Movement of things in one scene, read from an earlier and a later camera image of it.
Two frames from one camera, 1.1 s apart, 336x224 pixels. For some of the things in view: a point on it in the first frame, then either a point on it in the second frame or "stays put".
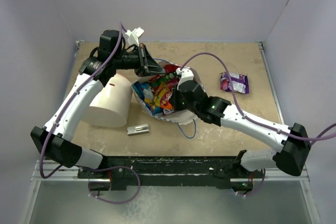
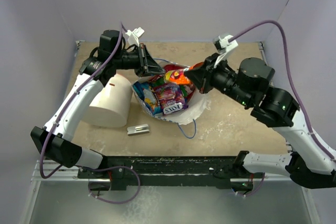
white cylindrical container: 111,106 stays put
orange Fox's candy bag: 163,98 → 178,76
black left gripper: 147,65 stays put
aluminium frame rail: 64,173 stays put
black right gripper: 174,100 → 203,78
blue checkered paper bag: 185,117 stays put
